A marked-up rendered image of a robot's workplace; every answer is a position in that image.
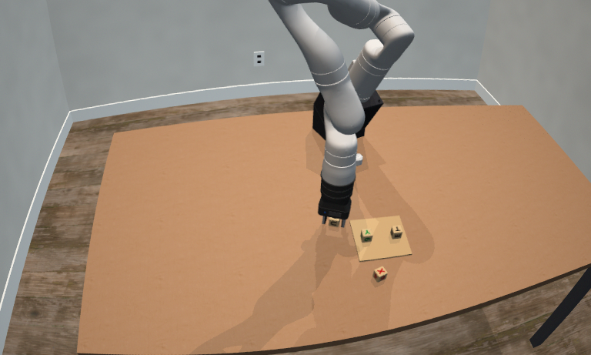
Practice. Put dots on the beige square mat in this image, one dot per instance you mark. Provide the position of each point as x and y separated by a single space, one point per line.
382 245

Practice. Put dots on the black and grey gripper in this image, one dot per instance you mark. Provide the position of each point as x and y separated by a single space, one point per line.
337 186

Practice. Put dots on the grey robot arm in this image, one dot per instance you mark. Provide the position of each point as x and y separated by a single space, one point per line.
338 84

